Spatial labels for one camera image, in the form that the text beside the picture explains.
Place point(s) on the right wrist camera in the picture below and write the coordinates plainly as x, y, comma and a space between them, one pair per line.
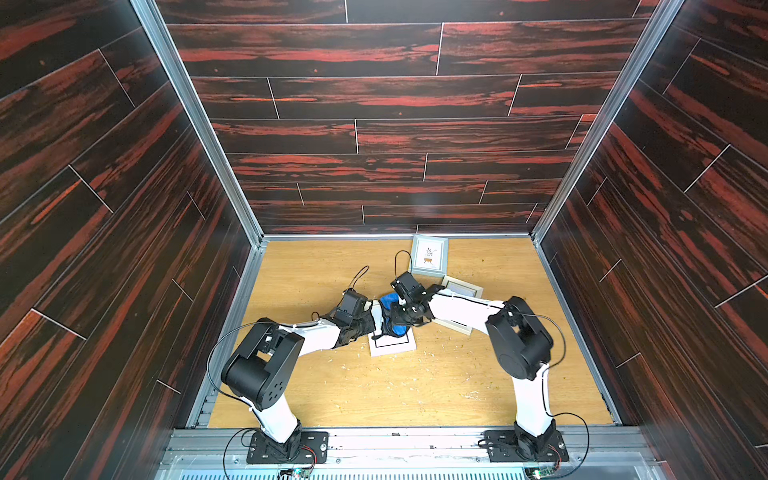
408, 288

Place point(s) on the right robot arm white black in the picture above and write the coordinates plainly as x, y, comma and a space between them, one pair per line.
521, 345

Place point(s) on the aluminium front rail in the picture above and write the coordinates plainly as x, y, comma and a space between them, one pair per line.
596, 452

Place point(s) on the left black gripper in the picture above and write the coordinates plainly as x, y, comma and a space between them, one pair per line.
369, 326

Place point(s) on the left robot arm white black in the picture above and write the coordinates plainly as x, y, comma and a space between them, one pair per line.
259, 370

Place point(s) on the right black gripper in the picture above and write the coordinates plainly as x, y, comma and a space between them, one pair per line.
399, 312

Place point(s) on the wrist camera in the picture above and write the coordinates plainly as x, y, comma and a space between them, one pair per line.
408, 288
352, 305

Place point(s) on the light green picture frame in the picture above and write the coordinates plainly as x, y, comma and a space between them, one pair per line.
429, 255

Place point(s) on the blue microfiber cloth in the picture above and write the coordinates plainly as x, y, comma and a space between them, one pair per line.
396, 320

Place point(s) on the cream picture frame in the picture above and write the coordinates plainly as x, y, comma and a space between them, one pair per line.
386, 345
464, 294

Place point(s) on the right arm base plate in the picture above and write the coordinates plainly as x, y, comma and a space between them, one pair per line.
507, 446

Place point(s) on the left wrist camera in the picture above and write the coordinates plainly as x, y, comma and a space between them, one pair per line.
352, 305

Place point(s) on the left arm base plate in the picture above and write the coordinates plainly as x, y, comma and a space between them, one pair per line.
302, 447

